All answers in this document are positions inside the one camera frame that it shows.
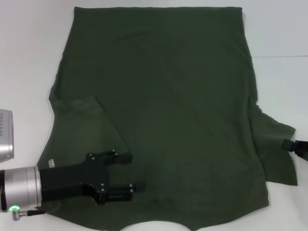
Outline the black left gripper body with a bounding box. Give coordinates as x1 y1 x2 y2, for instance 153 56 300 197
38 153 111 205

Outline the dark green shirt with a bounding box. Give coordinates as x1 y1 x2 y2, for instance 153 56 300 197
37 6 298 231

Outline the left gripper cable with plugs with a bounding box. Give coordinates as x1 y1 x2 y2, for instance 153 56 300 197
11 206 46 221

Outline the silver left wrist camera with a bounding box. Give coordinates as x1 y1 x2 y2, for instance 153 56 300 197
0 109 15 166

